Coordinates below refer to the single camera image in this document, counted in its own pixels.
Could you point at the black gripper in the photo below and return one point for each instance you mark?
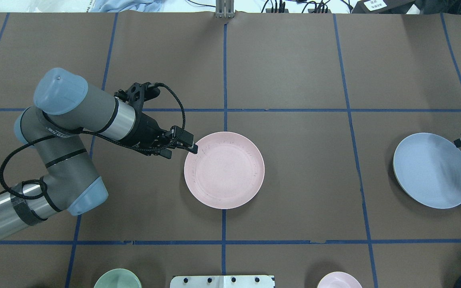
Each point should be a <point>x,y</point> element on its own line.
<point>144,131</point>

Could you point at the blue plate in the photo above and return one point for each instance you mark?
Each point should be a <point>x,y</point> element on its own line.
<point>428,169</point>

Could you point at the pink plate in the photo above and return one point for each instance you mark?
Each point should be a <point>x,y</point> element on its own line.
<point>227,171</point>

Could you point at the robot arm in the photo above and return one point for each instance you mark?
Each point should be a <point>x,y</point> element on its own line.
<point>66,106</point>

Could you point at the green bowl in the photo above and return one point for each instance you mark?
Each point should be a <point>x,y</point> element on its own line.
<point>118,278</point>

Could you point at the light blue cloth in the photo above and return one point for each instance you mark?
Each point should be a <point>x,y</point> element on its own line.
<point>124,5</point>

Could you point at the pink bowl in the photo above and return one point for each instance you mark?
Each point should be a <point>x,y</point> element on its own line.
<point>338,280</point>

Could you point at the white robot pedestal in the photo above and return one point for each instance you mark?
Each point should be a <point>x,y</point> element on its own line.
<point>223,281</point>

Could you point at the aluminium frame post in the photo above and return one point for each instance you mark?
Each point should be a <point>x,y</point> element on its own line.
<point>224,9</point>

